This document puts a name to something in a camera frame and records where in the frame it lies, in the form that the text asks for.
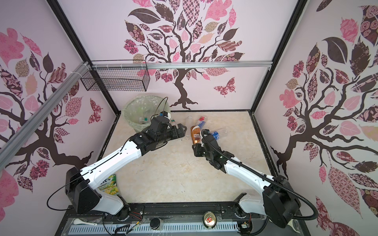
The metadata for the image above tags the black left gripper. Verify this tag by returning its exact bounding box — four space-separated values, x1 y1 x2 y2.
157 123 187 145

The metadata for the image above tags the small bottle blue label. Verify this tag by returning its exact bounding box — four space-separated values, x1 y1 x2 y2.
211 129 228 140

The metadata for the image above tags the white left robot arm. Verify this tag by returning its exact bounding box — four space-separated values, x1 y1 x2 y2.
65 116 187 215

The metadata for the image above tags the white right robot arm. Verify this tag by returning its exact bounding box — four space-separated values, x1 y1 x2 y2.
192 135 301 228

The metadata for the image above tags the grey mesh waste bin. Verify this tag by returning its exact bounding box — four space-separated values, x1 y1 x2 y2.
122 95 171 133

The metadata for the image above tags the clear bottle pink blue label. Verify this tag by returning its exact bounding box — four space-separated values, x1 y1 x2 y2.
195 116 207 130

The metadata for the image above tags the tin can on base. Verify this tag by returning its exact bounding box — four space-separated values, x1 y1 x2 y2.
202 211 217 229

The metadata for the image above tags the green snack bag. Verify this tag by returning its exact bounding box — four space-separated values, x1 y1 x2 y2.
98 174 119 195

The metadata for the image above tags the black round knob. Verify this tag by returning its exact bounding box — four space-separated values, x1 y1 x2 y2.
150 218 162 230

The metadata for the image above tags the white spoon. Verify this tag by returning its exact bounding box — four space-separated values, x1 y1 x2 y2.
73 218 97 226

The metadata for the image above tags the white vented base panel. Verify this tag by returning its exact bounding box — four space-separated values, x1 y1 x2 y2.
67 222 240 236

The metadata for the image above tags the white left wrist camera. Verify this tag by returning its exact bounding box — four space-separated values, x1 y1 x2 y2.
159 111 171 120

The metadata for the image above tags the black wire wall basket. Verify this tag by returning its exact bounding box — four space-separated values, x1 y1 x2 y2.
81 59 150 92

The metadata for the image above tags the aluminium rail back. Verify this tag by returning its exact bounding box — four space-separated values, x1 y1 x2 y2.
92 61 273 69

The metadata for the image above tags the aluminium rail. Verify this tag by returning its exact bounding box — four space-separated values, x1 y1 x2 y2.
92 61 273 69
1 62 91 170

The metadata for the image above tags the black corrugated cable hose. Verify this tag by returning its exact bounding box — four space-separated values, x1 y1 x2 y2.
200 129 319 221

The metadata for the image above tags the aluminium rail left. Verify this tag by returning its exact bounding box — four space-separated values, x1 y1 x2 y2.
1 62 91 170

